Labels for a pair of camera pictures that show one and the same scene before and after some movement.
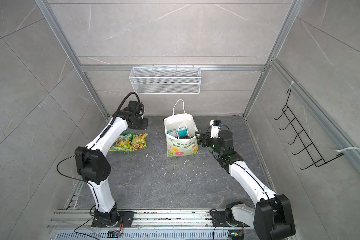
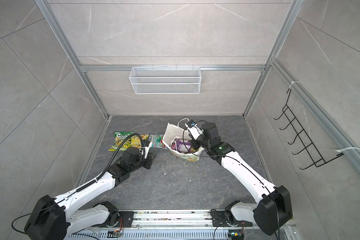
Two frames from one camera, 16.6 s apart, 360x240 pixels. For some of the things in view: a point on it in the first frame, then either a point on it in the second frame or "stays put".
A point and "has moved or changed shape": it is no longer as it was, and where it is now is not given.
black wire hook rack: [310, 148] stays put
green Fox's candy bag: [123, 142] stays put
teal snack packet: [183, 133] → [157, 142]
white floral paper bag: [182, 132] has moved or changed shape
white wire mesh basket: [163, 80] stays put
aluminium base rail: [176, 225] stays put
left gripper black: [144, 125] → [149, 160]
